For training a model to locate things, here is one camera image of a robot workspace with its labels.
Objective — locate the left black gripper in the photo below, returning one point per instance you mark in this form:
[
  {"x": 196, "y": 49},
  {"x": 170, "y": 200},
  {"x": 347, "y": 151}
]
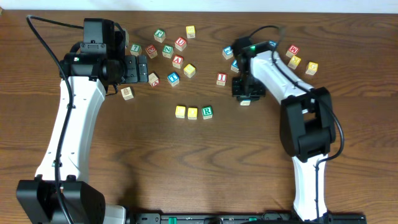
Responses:
[{"x": 134, "y": 69}]

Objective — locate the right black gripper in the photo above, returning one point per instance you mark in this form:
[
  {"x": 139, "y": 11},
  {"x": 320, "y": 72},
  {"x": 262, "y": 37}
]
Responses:
[{"x": 247, "y": 90}]

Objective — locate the blue block L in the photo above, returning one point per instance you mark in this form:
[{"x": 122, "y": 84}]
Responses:
[{"x": 245, "y": 102}]

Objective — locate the green block R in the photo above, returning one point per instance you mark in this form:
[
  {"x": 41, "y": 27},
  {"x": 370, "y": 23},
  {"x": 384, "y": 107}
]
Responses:
[{"x": 207, "y": 112}]

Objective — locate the yellow block O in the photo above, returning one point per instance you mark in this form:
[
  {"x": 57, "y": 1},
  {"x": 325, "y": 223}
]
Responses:
[{"x": 192, "y": 113}]

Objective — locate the yellow block C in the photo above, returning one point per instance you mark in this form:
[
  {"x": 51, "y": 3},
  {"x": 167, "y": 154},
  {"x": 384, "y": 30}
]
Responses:
[{"x": 180, "y": 112}]

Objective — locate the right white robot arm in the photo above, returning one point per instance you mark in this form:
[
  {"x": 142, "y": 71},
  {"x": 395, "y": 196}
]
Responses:
[{"x": 307, "y": 127}]

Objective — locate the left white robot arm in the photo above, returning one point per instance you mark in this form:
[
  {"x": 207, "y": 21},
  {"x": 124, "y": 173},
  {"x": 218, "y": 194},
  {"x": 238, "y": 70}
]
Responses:
[{"x": 60, "y": 192}]

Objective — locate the green block 7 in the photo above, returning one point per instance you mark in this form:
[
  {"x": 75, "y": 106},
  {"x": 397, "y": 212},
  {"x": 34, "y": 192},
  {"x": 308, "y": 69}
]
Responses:
[{"x": 136, "y": 49}]

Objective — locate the wooden block red side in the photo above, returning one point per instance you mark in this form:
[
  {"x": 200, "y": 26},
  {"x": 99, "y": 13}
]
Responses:
[{"x": 153, "y": 79}]

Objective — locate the wooden picture block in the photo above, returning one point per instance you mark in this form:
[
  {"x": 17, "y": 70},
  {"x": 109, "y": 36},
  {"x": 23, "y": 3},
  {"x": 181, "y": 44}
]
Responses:
[{"x": 127, "y": 93}]

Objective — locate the red block I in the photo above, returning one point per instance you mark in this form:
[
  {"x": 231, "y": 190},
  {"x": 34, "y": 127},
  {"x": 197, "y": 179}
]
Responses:
[{"x": 221, "y": 79}]

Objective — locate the red block E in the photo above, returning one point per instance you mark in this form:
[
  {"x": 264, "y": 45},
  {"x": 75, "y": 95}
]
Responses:
[{"x": 151, "y": 51}]

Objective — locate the blue block 2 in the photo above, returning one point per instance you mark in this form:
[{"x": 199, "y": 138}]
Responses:
[{"x": 227, "y": 52}]

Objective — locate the green block Z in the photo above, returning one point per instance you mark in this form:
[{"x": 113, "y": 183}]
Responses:
[{"x": 167, "y": 51}]

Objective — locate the blue block T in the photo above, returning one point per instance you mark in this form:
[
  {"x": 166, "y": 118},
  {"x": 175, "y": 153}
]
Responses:
[{"x": 173, "y": 79}]

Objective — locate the green block J top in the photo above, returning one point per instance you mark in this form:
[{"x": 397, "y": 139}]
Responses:
[{"x": 159, "y": 35}]

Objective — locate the red block A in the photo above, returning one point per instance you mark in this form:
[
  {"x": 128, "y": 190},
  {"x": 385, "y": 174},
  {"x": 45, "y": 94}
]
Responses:
[{"x": 177, "y": 61}]

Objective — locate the blue block D right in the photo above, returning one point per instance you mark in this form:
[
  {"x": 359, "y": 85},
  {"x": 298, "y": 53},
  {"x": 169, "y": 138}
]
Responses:
[{"x": 272, "y": 43}]

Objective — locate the red block U left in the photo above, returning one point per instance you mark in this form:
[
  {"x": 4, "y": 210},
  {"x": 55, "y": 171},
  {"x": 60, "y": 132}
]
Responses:
[{"x": 180, "y": 44}]

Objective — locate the yellow block K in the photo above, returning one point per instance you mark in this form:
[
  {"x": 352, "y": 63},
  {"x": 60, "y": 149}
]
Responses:
[{"x": 294, "y": 62}]

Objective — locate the red block M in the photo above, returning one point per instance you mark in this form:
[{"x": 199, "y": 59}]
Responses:
[{"x": 291, "y": 51}]

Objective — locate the yellow block S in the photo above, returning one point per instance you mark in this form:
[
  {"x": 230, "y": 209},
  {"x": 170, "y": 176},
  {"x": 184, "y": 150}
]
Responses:
[{"x": 190, "y": 31}]

